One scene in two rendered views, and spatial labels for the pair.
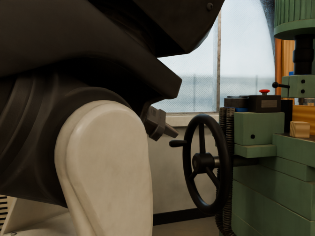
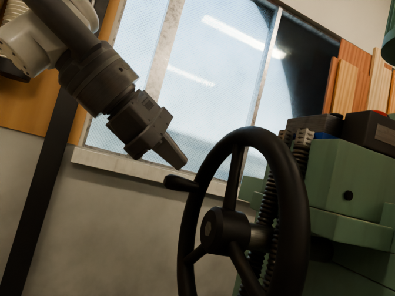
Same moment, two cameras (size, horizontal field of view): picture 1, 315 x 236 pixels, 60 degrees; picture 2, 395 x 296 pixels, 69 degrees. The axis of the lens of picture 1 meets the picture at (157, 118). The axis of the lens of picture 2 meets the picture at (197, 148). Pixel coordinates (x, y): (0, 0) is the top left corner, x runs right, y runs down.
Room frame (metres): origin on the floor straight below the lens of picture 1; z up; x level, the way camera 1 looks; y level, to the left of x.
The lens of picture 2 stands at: (0.41, -0.04, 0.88)
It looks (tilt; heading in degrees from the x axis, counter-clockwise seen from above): 5 degrees up; 356
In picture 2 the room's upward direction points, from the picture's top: 14 degrees clockwise
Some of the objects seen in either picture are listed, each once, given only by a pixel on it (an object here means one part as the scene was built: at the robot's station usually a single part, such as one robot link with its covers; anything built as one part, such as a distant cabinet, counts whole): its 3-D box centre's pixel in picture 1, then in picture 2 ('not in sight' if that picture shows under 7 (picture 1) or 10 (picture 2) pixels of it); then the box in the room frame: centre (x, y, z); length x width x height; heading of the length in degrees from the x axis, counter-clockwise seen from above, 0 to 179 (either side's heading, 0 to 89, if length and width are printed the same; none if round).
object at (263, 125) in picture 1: (249, 126); (328, 180); (0.82, -0.28, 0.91); 0.15 x 0.14 x 0.09; 16
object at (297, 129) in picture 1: (299, 129); not in sight; (0.70, -0.37, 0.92); 0.04 x 0.03 x 0.04; 174
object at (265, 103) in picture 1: (250, 102); (340, 133); (0.81, -0.28, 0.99); 0.13 x 0.11 x 0.06; 16
